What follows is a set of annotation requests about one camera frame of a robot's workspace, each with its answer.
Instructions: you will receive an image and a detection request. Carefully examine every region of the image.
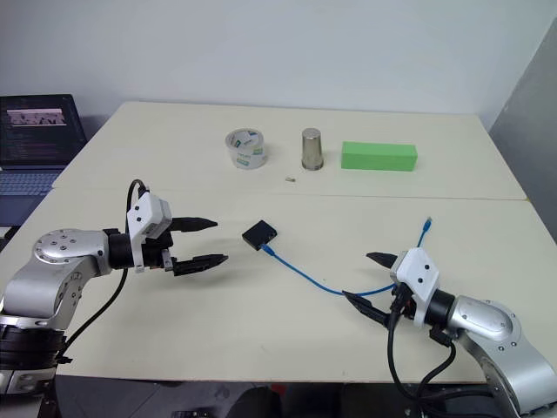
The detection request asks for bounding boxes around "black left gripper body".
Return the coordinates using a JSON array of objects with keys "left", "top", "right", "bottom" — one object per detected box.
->
[{"left": 143, "top": 216, "right": 185, "bottom": 278}]

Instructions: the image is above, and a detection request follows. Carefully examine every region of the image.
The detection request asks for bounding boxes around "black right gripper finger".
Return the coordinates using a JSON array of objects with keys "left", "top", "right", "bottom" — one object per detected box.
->
[
  {"left": 341, "top": 290, "right": 395, "bottom": 329},
  {"left": 366, "top": 251, "right": 399, "bottom": 273}
]

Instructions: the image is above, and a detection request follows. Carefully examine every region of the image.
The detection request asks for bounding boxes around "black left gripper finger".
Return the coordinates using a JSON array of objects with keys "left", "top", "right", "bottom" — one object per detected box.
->
[
  {"left": 172, "top": 253, "right": 230, "bottom": 278},
  {"left": 171, "top": 216, "right": 219, "bottom": 233}
]

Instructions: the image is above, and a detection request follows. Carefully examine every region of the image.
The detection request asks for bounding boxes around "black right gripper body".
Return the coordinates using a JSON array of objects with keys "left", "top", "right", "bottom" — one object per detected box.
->
[{"left": 388, "top": 281, "right": 419, "bottom": 324}]

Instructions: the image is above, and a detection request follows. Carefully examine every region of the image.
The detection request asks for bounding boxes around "small black box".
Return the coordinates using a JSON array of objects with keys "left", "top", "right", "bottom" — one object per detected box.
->
[{"left": 241, "top": 219, "right": 279, "bottom": 252}]

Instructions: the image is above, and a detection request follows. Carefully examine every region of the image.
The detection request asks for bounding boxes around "clear packing tape roll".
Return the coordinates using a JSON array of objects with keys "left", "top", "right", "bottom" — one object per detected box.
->
[{"left": 224, "top": 128, "right": 268, "bottom": 171}]

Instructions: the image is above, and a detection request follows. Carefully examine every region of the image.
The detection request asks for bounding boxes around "green rectangular block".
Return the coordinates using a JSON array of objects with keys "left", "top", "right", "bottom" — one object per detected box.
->
[{"left": 339, "top": 140, "right": 419, "bottom": 172}]

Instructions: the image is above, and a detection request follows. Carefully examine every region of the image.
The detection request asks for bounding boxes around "steel cup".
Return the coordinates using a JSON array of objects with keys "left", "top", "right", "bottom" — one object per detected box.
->
[{"left": 299, "top": 127, "right": 325, "bottom": 172}]

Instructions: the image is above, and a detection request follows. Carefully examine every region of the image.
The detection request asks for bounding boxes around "dark laptop computer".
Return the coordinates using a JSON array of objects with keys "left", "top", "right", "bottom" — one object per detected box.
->
[{"left": 0, "top": 93, "right": 89, "bottom": 228}]

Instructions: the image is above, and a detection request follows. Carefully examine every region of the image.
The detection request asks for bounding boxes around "grey partition panel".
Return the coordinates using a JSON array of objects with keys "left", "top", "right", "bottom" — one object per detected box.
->
[{"left": 487, "top": 17, "right": 557, "bottom": 246}]

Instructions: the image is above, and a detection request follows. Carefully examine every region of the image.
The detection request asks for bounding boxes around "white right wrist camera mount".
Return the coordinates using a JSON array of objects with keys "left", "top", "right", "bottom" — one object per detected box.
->
[{"left": 389, "top": 246, "right": 442, "bottom": 328}]

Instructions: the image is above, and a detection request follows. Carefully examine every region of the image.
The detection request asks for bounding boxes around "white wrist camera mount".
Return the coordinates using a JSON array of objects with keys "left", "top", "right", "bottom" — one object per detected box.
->
[
  {"left": 389, "top": 246, "right": 442, "bottom": 328},
  {"left": 125, "top": 186, "right": 173, "bottom": 275}
]

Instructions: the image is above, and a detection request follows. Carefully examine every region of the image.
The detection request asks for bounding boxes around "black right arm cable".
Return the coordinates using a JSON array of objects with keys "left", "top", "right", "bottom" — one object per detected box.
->
[{"left": 386, "top": 300, "right": 497, "bottom": 418}]

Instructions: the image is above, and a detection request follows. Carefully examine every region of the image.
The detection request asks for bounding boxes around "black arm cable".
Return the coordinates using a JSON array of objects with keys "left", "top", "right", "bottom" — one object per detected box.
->
[
  {"left": 56, "top": 178, "right": 151, "bottom": 365},
  {"left": 386, "top": 300, "right": 497, "bottom": 418}
]

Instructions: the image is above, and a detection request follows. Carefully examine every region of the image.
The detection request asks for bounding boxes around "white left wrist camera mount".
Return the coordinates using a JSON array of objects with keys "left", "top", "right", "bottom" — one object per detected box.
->
[{"left": 125, "top": 186, "right": 173, "bottom": 275}]

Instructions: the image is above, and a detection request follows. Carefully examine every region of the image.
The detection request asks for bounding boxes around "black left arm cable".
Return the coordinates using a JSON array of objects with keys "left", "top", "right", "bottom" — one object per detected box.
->
[{"left": 56, "top": 178, "right": 151, "bottom": 365}]

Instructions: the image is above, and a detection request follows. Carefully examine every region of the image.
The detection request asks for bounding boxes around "blue Ethernet cable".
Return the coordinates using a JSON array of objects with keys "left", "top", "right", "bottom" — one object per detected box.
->
[{"left": 259, "top": 214, "right": 436, "bottom": 298}]

